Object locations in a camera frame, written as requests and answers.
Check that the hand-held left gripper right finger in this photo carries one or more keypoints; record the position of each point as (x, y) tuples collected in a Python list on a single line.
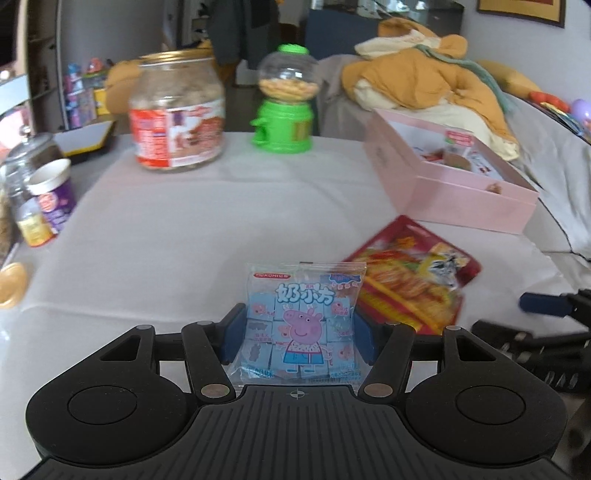
[(362, 334)]

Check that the green candy dispenser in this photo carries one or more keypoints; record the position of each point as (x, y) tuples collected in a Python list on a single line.
[(284, 124)]

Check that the large red snack packet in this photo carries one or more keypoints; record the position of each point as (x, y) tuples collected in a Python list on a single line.
[(415, 272)]

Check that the colourful toys on shelf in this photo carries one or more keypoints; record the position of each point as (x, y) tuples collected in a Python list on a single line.
[(85, 97)]

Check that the glass jar metal lid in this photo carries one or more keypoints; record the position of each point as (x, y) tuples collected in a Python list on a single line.
[(27, 161)]

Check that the orange padded jacket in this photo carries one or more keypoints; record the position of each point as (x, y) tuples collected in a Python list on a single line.
[(415, 78)]

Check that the white shelf unit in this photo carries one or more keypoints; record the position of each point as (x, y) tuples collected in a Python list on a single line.
[(41, 55)]

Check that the pile of colourful toys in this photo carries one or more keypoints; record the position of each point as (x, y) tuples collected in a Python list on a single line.
[(568, 110)]

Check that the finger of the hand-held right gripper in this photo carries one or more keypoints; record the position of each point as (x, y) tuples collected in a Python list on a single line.
[(517, 337), (540, 303)]

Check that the clear packet with pink stripe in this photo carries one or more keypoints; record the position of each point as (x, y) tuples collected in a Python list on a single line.
[(459, 141)]

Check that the dark blue cabinet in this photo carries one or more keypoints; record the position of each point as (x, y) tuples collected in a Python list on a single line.
[(341, 32)]

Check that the light blue cartoon snack packet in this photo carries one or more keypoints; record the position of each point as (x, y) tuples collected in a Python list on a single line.
[(300, 323)]

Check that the small bottle yellow label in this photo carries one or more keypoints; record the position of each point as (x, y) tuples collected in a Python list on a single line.
[(34, 228)]

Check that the purple paper cup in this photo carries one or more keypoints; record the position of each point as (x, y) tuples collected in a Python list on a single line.
[(55, 194)]

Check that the gold framed red picture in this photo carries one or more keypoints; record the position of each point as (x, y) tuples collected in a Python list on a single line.
[(521, 9)]

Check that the dark hanging garment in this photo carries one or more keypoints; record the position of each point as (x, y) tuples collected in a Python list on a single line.
[(240, 27)]

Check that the pink cardboard box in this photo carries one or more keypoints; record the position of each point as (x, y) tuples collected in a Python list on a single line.
[(461, 203)]

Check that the yellow cushion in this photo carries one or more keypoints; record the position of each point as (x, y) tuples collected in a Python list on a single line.
[(508, 76)]

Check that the tan round lid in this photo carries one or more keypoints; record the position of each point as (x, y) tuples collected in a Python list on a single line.
[(11, 286)]

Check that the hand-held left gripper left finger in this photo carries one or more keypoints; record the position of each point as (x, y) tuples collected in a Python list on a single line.
[(235, 325)]

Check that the large clear jar red label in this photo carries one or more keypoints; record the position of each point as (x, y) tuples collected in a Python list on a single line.
[(175, 124)]

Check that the white tablecloth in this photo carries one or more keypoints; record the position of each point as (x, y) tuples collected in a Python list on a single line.
[(184, 240)]

